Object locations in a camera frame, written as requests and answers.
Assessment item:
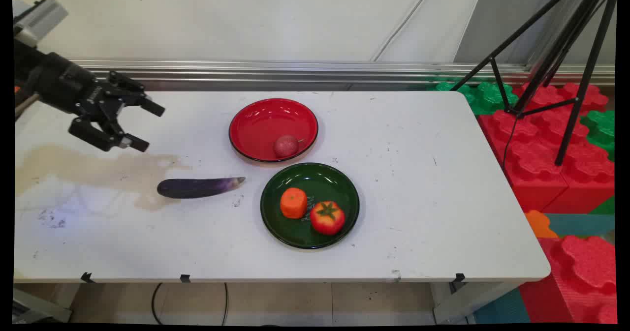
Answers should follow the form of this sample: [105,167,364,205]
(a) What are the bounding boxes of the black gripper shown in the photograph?
[14,40,166,153]

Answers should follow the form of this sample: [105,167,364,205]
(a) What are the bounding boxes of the orange toy fruit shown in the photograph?
[280,187,308,219]

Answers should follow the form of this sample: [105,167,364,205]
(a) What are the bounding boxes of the purple toy eggplant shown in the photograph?
[157,177,246,199]

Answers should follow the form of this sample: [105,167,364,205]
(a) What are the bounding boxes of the red round plate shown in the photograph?
[228,98,319,163]

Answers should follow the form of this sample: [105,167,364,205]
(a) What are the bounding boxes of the dark red round toy fruit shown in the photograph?
[273,135,305,158]

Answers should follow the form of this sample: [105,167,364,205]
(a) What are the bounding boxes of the grey table leg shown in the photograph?
[432,282,523,325]
[13,288,72,323]

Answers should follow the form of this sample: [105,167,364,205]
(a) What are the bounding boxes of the dark green round plate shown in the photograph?
[260,162,360,250]

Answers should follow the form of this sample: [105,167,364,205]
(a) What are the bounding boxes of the red toy tomato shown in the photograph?
[310,201,346,236]

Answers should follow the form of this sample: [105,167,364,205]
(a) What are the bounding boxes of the green foam block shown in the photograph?
[580,110,616,162]
[427,81,518,116]

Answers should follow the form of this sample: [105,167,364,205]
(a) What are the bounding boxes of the red foam block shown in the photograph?
[478,110,570,214]
[518,235,618,325]
[541,139,616,214]
[512,82,610,114]

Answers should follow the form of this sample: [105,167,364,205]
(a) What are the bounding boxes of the orange foam piece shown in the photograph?
[524,210,560,239]

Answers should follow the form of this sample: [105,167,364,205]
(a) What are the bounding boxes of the black tripod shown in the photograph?
[450,0,618,167]

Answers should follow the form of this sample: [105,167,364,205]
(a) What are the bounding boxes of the teal foam mat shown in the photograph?
[543,213,616,238]

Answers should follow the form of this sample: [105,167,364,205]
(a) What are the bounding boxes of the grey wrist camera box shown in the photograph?
[13,0,69,47]

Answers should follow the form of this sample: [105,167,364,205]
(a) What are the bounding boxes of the aluminium rail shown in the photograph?
[69,60,616,91]

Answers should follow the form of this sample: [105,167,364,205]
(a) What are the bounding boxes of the black floor cable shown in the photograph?
[151,283,230,326]

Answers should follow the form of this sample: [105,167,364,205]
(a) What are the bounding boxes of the thin black tripod cable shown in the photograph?
[502,117,518,170]

